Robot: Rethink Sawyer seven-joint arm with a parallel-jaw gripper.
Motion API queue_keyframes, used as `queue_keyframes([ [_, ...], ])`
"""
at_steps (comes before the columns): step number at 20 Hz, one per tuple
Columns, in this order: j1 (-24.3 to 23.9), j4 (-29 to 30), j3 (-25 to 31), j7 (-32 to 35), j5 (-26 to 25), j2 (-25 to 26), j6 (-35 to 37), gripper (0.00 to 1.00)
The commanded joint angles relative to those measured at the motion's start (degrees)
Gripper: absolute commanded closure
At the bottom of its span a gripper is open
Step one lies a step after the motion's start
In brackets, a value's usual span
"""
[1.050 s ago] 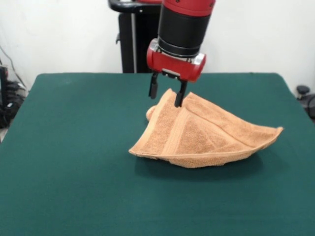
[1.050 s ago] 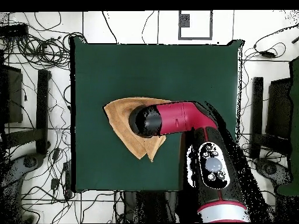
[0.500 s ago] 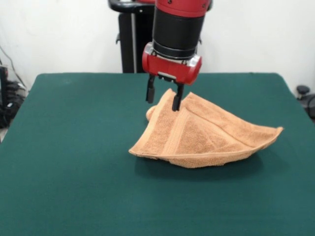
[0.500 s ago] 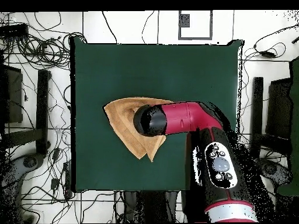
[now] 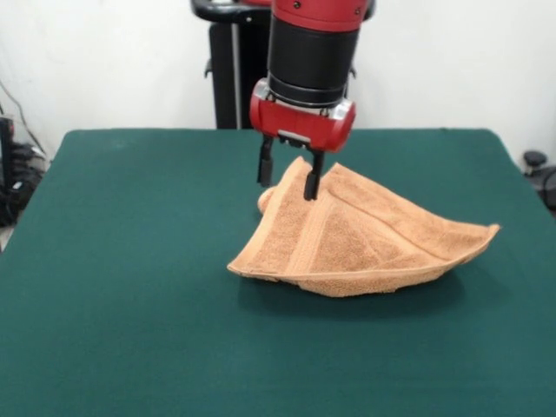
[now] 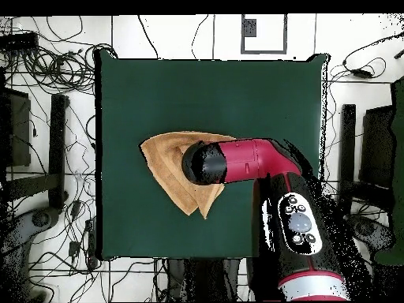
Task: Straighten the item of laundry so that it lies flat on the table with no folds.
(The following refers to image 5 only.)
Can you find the dark green table cloth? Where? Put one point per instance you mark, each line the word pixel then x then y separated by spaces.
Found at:
pixel 130 304

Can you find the black round caster foot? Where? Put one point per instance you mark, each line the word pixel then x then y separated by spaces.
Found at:
pixel 535 158

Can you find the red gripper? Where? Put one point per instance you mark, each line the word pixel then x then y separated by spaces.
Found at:
pixel 299 126

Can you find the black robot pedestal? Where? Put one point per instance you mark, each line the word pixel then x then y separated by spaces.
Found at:
pixel 226 65

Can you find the black box device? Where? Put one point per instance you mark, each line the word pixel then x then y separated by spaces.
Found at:
pixel 6 165

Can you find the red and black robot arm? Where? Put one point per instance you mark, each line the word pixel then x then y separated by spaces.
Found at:
pixel 313 52

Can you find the tan terry towel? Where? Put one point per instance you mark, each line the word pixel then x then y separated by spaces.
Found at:
pixel 347 252

